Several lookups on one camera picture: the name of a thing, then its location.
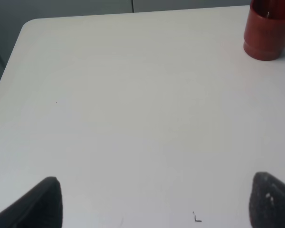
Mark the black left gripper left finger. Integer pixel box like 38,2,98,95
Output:
0,177,63,228

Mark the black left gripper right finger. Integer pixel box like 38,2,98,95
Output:
248,172,285,228

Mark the red plastic cup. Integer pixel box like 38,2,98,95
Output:
243,0,285,61

